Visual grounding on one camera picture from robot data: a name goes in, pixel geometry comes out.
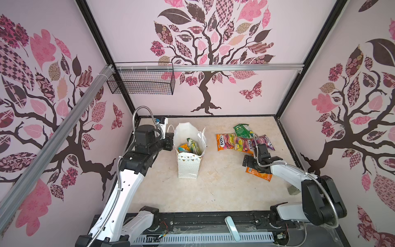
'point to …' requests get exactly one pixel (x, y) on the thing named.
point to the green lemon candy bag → (193, 147)
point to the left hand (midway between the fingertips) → (172, 137)
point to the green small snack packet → (243, 131)
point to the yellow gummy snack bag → (185, 147)
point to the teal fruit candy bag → (181, 149)
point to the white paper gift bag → (189, 164)
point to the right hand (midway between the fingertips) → (250, 161)
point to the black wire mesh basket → (144, 77)
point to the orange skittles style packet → (222, 141)
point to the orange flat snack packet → (266, 176)
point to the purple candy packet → (262, 140)
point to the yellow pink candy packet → (244, 145)
